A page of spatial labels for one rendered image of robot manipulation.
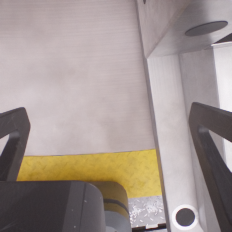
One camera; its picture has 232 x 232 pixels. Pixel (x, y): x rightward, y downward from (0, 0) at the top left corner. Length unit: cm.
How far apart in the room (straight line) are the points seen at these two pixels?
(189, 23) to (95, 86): 31
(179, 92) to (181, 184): 18
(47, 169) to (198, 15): 76
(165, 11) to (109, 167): 68
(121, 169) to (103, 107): 39
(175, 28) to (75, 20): 33
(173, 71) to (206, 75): 9
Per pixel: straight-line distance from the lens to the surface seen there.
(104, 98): 46
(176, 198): 47
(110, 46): 48
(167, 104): 42
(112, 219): 61
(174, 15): 17
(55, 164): 84
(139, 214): 89
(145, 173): 83
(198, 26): 21
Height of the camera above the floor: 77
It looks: 86 degrees down
